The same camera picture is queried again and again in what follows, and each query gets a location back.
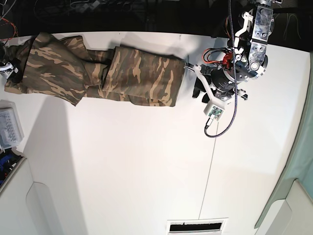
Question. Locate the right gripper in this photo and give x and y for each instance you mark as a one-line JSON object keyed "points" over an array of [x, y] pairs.
{"points": [[11, 71]]}

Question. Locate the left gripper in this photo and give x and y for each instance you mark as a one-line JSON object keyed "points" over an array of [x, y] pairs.
{"points": [[220, 81]]}

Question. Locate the camouflage t-shirt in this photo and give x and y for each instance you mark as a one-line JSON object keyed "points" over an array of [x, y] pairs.
{"points": [[66, 69]]}

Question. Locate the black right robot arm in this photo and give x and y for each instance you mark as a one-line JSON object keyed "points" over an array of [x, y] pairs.
{"points": [[8, 31]]}

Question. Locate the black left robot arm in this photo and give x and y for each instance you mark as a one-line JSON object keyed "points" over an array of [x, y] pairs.
{"points": [[244, 58]]}

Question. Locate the clear plastic screw box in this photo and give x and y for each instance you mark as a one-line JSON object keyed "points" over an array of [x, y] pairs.
{"points": [[11, 133]]}

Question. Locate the grey tray with blue items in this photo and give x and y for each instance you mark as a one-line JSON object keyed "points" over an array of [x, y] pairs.
{"points": [[10, 162]]}

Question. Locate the white slotted table vent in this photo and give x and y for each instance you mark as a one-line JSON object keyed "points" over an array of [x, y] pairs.
{"points": [[196, 227]]}

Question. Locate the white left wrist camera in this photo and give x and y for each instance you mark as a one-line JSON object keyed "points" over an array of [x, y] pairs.
{"points": [[213, 110]]}

